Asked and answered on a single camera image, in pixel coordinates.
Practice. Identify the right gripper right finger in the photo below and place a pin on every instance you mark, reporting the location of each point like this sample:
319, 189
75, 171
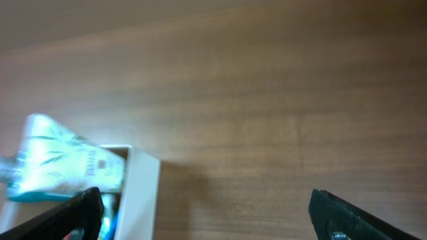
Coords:
335, 218

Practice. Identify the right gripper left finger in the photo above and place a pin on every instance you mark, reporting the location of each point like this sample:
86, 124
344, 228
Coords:
84, 211

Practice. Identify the blue white toothbrush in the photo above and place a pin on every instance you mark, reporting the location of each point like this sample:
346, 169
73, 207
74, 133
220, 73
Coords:
111, 233

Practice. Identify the white lotion tube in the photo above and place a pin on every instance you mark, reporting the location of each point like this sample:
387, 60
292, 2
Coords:
54, 164

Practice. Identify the blue mouthwash bottle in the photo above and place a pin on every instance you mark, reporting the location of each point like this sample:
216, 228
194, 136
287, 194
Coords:
12, 171

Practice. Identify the white square cardboard box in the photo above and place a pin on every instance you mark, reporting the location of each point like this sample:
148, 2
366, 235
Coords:
137, 208

